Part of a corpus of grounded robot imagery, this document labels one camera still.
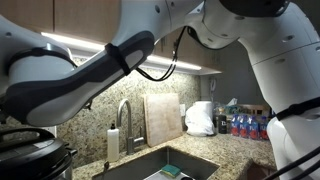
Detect white paper towel bag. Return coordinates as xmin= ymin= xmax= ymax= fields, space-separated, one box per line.
xmin=185 ymin=101 xmax=214 ymax=137

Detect wooden cutting board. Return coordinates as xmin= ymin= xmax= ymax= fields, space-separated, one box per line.
xmin=144 ymin=93 xmax=182 ymax=147

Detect brushed steel faucet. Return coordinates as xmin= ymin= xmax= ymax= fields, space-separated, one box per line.
xmin=116 ymin=99 xmax=144 ymax=155

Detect under-cabinet light strip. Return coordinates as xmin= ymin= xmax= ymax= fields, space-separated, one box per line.
xmin=42 ymin=32 xmax=201 ymax=71

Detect water bottle pack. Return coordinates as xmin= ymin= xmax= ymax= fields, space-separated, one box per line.
xmin=230 ymin=114 xmax=269 ymax=140

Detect stainless steel pressure cooker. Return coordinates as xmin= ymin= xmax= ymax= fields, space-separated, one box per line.
xmin=0 ymin=149 xmax=78 ymax=180

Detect tissue box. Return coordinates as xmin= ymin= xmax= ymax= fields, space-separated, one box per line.
xmin=224 ymin=98 xmax=249 ymax=114

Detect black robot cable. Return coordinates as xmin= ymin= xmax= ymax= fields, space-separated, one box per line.
xmin=134 ymin=26 xmax=320 ymax=180

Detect stainless steel sink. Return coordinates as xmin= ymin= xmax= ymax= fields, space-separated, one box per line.
xmin=92 ymin=146 xmax=219 ymax=180

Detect dark jar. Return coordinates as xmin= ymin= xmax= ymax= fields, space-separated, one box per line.
xmin=217 ymin=115 xmax=227 ymax=134

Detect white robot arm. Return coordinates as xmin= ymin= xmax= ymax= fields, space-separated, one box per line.
xmin=0 ymin=0 xmax=320 ymax=180

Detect green yellow sponge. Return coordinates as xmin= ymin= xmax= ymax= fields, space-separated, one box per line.
xmin=161 ymin=164 xmax=181 ymax=178

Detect black cooker lid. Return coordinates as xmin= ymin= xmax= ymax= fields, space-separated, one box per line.
xmin=0 ymin=128 xmax=72 ymax=164

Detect wooden upper cabinets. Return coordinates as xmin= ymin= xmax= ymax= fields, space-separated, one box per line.
xmin=0 ymin=0 xmax=222 ymax=75

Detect white soap dispenser bottle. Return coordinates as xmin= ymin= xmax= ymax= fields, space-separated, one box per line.
xmin=107 ymin=124 xmax=119 ymax=162

